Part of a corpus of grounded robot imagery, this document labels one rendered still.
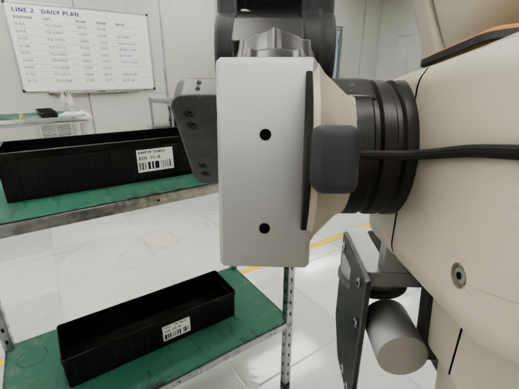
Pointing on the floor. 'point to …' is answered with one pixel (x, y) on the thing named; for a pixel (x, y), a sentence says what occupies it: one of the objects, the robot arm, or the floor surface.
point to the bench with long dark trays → (44, 120)
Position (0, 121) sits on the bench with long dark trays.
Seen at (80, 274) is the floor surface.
